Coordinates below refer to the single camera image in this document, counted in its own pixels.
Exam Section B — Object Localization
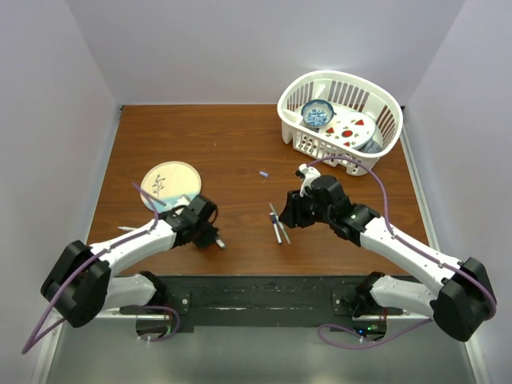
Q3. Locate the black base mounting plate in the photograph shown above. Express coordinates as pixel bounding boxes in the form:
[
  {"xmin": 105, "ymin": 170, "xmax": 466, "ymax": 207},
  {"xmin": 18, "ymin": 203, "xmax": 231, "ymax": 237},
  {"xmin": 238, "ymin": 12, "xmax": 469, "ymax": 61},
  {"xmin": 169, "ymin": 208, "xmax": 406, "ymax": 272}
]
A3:
[{"xmin": 119, "ymin": 274, "xmax": 389, "ymax": 341}]

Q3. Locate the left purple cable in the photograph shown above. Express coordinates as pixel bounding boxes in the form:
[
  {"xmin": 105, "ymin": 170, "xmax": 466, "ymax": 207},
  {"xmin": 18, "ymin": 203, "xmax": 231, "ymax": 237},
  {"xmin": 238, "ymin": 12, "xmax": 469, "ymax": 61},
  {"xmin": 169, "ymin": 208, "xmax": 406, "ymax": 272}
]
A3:
[{"xmin": 21, "ymin": 182, "xmax": 189, "ymax": 355}]

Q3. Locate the watermelon pattern plate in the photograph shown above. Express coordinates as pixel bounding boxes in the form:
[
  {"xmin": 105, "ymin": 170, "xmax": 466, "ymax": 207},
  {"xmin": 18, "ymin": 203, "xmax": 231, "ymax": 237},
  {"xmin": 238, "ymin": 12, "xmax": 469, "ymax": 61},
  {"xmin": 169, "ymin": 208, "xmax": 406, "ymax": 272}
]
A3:
[{"xmin": 320, "ymin": 111, "xmax": 377, "ymax": 150}]

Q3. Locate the white plastic dish basket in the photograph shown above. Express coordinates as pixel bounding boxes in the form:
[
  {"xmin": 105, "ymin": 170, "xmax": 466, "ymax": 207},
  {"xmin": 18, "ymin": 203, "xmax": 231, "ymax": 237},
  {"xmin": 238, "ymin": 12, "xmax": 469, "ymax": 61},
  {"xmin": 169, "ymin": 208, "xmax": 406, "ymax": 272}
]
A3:
[{"xmin": 277, "ymin": 70, "xmax": 403, "ymax": 176}]

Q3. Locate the grey dish in basket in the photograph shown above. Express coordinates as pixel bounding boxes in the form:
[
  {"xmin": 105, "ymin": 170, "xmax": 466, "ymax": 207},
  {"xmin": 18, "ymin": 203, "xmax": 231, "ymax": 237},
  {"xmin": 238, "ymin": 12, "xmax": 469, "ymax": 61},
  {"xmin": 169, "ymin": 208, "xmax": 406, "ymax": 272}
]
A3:
[{"xmin": 358, "ymin": 138, "xmax": 382, "ymax": 154}]

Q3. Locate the round cream blue plate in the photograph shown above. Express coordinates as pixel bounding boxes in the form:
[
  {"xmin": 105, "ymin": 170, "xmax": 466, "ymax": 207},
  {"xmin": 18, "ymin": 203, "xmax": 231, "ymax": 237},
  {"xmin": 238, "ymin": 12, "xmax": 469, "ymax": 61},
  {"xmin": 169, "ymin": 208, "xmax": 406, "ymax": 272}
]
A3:
[{"xmin": 140, "ymin": 161, "xmax": 202, "ymax": 212}]

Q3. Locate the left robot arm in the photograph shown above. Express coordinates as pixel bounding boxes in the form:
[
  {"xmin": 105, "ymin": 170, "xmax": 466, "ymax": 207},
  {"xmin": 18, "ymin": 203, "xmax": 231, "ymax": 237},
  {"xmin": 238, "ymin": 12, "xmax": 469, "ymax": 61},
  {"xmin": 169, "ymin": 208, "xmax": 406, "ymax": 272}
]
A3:
[{"xmin": 41, "ymin": 195, "xmax": 218, "ymax": 328}]

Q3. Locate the blue white marker pen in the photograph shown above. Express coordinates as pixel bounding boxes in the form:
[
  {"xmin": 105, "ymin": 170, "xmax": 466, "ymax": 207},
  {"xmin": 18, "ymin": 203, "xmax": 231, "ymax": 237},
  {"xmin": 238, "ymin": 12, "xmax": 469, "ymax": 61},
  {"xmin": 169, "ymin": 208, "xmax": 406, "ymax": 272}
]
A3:
[{"xmin": 273, "ymin": 224, "xmax": 282, "ymax": 245}]

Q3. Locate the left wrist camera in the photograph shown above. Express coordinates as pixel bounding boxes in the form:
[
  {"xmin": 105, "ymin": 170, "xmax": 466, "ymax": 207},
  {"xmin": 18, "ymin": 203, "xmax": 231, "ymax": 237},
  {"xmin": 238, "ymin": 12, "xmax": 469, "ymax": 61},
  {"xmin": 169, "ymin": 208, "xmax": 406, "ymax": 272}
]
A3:
[{"xmin": 172, "ymin": 194, "xmax": 192, "ymax": 210}]

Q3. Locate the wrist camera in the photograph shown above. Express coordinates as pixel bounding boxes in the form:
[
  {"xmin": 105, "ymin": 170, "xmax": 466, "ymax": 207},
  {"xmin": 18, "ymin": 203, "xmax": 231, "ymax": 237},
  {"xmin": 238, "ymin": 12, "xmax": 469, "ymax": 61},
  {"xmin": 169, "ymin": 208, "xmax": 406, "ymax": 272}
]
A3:
[
  {"xmin": 172, "ymin": 194, "xmax": 192, "ymax": 210},
  {"xmin": 295, "ymin": 163, "xmax": 321, "ymax": 197}
]

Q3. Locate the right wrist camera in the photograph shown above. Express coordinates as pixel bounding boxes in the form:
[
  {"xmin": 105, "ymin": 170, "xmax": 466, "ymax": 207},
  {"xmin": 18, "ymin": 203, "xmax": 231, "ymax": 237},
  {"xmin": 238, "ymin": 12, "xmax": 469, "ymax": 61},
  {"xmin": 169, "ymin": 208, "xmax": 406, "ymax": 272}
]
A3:
[{"xmin": 295, "ymin": 163, "xmax": 321, "ymax": 197}]

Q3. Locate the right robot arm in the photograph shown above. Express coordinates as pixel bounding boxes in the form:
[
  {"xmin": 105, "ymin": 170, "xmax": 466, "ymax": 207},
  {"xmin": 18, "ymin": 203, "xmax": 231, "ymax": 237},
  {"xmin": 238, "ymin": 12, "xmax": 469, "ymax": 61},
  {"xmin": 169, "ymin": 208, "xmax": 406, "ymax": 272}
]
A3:
[{"xmin": 279, "ymin": 166, "xmax": 497, "ymax": 342}]

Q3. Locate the blue patterned bowl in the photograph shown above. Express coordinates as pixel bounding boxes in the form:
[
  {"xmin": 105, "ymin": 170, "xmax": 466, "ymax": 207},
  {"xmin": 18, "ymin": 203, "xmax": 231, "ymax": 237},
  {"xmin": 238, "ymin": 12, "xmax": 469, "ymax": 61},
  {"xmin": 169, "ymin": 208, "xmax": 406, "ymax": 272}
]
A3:
[{"xmin": 301, "ymin": 99, "xmax": 335, "ymax": 129}]

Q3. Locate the teal white marker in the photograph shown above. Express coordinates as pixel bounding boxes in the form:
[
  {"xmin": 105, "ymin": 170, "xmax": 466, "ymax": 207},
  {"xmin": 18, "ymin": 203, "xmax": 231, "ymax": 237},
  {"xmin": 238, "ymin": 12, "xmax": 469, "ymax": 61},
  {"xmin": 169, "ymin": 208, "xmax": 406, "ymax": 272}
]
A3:
[{"xmin": 215, "ymin": 238, "xmax": 226, "ymax": 250}]

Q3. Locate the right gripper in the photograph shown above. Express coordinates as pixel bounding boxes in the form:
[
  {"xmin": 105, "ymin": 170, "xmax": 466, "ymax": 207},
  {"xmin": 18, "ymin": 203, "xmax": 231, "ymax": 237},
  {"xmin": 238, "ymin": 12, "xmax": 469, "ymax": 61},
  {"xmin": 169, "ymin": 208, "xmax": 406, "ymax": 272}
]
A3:
[{"xmin": 278, "ymin": 186, "xmax": 334, "ymax": 229}]

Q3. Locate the green pen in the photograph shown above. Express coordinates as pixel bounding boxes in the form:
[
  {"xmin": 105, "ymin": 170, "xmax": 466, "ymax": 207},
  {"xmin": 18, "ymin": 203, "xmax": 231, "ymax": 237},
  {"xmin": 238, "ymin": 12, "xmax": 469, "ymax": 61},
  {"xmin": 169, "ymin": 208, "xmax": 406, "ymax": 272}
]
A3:
[{"xmin": 269, "ymin": 203, "xmax": 291, "ymax": 244}]

